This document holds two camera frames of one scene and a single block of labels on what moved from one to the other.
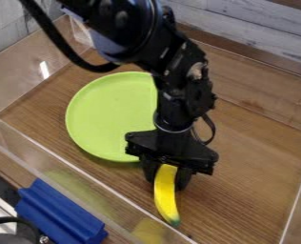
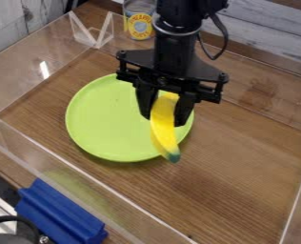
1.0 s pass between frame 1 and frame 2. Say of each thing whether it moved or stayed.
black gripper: moved
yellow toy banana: moved
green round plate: stayed
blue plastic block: stayed
